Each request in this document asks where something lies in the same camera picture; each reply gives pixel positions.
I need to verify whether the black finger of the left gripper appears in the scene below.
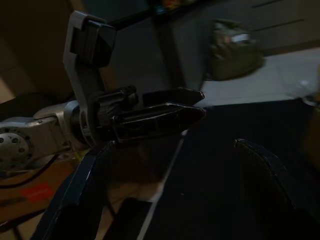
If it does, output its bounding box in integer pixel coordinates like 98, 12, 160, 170
142, 86, 206, 109
111, 102, 208, 144

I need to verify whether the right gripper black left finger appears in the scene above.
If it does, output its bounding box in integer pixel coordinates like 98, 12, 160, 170
32, 139, 119, 240

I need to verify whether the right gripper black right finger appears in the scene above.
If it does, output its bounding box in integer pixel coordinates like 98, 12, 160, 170
233, 138, 320, 240

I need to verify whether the cardboard box with red sticker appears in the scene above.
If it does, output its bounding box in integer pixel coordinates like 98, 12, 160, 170
0, 157, 85, 240

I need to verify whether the olive green bag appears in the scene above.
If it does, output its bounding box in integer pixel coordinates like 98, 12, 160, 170
208, 19, 266, 81

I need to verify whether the dark blue carpet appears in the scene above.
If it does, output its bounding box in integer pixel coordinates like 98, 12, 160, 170
117, 97, 320, 240

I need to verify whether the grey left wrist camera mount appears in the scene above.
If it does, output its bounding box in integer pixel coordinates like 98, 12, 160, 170
62, 10, 118, 151

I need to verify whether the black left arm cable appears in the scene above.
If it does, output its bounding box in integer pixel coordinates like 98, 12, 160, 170
0, 152, 59, 190

